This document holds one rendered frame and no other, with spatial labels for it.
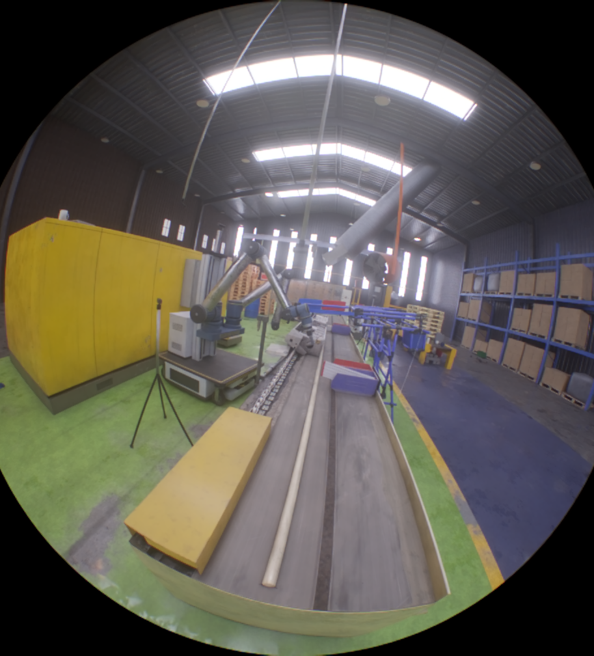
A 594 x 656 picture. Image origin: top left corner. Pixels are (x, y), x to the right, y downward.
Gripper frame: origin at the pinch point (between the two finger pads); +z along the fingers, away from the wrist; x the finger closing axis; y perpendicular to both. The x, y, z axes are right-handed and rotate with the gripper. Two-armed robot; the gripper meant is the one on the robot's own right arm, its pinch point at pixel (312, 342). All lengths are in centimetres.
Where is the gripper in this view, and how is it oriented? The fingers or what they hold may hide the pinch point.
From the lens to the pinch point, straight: 230.0
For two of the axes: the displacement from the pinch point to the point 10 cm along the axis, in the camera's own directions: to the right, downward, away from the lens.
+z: 2.7, 9.6, 1.0
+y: 9.5, -2.5, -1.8
